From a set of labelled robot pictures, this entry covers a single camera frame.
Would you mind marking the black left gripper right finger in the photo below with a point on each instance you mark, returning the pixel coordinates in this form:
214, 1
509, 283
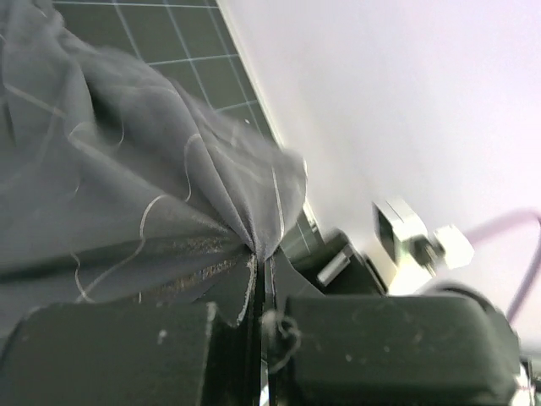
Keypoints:
447, 345

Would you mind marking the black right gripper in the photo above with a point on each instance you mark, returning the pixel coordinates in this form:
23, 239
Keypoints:
335, 267

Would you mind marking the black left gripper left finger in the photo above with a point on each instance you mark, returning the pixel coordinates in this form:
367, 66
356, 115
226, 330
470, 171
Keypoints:
150, 353

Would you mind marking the dark grey checked pillowcase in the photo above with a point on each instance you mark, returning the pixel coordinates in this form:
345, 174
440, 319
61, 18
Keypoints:
116, 183

